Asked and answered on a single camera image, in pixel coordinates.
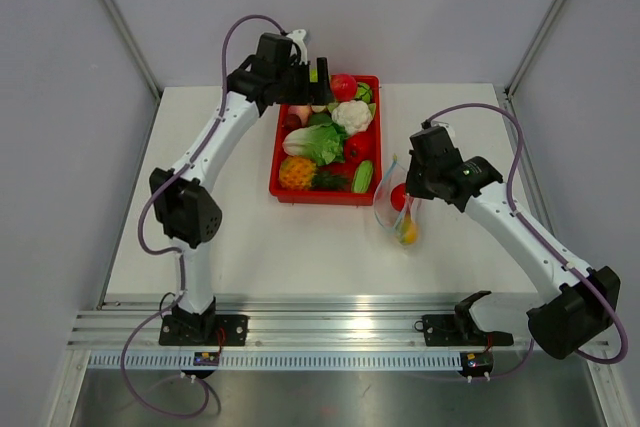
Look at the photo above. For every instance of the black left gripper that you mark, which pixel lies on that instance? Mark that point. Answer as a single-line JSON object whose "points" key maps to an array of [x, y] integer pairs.
{"points": [[312, 93]]}

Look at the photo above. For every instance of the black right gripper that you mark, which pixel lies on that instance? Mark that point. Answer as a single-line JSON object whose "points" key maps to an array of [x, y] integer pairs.
{"points": [[413, 187]]}

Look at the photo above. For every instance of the dark red onion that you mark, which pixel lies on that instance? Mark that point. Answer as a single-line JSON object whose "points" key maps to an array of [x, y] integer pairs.
{"points": [[292, 122]]}

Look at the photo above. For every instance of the red tomato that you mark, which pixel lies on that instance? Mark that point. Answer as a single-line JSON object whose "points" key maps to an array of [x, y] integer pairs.
{"points": [[398, 197]]}

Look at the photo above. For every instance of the clear zip top bag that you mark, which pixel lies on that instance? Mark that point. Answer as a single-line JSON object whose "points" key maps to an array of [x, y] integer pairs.
{"points": [[395, 211]]}

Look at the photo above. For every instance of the yellow orange mango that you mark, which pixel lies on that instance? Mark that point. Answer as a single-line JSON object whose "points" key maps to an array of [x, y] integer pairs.
{"points": [[407, 231]]}

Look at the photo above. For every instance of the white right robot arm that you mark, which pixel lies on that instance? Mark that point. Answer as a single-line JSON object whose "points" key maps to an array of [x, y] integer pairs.
{"points": [[573, 302]]}

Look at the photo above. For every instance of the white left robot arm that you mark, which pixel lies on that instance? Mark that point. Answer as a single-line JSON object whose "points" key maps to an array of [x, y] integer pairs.
{"points": [[182, 195]]}

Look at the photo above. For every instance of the red apple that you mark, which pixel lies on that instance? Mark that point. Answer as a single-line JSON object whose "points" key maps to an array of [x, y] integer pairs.
{"points": [[344, 87]]}

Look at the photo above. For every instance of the pink peach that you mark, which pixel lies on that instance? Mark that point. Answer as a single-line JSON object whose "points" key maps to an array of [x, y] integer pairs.
{"points": [[303, 112]]}

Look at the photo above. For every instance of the white cauliflower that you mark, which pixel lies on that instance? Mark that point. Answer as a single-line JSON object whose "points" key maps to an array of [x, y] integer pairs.
{"points": [[353, 116]]}

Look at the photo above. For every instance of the dark green round vegetable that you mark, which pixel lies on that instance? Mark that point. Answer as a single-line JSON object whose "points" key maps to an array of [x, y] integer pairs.
{"points": [[364, 93]]}

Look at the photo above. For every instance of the green lettuce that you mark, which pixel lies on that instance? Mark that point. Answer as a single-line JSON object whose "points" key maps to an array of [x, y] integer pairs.
{"points": [[322, 144]]}

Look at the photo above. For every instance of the red bell pepper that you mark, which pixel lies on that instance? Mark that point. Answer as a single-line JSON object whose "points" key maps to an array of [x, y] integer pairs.
{"points": [[358, 147]]}

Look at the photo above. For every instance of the green cucumber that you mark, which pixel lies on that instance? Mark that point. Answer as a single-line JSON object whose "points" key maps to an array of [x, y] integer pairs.
{"points": [[362, 177]]}

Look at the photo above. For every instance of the small pineapple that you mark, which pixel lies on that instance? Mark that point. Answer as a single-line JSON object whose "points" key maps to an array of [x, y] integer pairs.
{"points": [[298, 173]]}

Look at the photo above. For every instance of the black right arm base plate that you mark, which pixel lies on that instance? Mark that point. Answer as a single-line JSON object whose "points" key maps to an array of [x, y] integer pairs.
{"points": [[440, 330]]}

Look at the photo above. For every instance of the right aluminium frame post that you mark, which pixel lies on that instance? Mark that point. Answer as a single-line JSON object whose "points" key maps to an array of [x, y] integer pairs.
{"points": [[542, 33]]}

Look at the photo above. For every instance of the aluminium frame post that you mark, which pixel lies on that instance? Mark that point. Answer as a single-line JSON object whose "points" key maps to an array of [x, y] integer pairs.
{"points": [[130, 43], [542, 33]]}

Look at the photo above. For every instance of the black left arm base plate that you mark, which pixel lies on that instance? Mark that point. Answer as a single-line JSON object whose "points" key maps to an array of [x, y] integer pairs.
{"points": [[226, 330]]}

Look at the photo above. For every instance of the left aluminium frame post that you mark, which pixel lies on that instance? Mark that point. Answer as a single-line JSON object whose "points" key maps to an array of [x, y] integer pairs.
{"points": [[130, 43]]}

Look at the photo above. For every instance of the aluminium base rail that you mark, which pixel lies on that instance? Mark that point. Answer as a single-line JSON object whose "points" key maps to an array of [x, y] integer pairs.
{"points": [[281, 323]]}

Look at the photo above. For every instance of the white slotted cable duct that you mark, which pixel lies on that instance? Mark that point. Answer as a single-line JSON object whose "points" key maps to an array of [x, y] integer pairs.
{"points": [[278, 361]]}

